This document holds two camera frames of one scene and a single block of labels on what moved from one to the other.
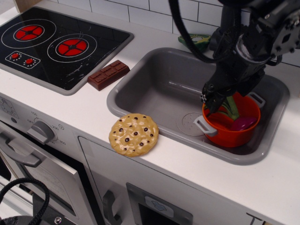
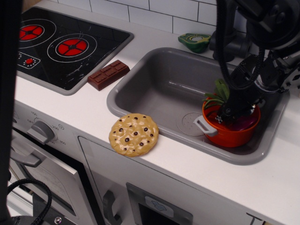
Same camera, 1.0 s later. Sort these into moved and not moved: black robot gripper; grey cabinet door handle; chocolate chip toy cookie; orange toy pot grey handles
Moved: black robot gripper
Not moved: chocolate chip toy cookie; orange toy pot grey handles; grey cabinet door handle
